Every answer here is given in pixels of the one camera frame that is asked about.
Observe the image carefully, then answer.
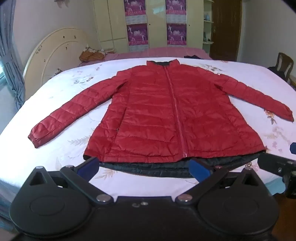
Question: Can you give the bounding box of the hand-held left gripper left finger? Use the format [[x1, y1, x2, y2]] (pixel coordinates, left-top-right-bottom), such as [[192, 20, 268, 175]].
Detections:
[[27, 157, 114, 205]]

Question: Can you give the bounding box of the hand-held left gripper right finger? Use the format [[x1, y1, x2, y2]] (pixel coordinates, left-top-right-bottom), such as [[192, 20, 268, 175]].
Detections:
[[175, 158, 260, 205]]

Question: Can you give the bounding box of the red puffer jacket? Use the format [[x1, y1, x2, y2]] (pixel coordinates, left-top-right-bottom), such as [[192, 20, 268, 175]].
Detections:
[[28, 59, 295, 179]]

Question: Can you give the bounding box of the floral white bed sheet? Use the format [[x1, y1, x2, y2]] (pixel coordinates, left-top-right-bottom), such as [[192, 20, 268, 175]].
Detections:
[[0, 57, 296, 224]]

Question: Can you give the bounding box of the wooden chair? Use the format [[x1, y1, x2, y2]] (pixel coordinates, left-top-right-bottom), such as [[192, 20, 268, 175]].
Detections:
[[268, 52, 294, 83]]

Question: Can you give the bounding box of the woven brown basket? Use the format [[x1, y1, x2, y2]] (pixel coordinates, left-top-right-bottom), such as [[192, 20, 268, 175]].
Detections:
[[79, 46, 108, 62]]

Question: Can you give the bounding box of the cream rounded headboard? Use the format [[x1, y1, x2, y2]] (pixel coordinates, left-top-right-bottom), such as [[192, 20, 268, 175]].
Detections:
[[22, 28, 89, 100]]

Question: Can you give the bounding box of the blue grey curtain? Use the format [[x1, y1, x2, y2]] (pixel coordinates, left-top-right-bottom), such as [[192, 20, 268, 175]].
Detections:
[[0, 0, 26, 112]]

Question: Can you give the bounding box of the brown wooden door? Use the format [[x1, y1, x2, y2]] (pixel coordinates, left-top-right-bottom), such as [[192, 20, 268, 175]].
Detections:
[[209, 0, 242, 62]]

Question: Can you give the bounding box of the cream wardrobe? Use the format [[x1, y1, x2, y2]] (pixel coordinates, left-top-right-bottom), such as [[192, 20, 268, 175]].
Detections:
[[93, 0, 204, 53]]

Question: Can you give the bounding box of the cream wall shelf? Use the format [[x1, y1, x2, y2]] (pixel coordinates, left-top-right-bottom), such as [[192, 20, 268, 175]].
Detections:
[[202, 0, 215, 50]]

